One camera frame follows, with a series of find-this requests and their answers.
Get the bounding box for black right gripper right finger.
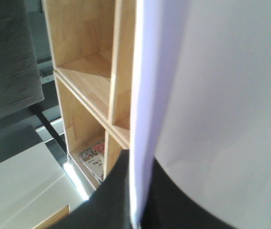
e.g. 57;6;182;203
141;160;233;229

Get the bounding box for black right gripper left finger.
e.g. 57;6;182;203
49;150;132;229

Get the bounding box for white paper sheets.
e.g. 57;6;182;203
129;0;271;229

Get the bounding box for white booklet on shelf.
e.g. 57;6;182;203
82;155;104;181

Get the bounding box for colourful magazine on shelf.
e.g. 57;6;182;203
79;141;105;162

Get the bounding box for light wooden shelf unit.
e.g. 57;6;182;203
43;0;137;188

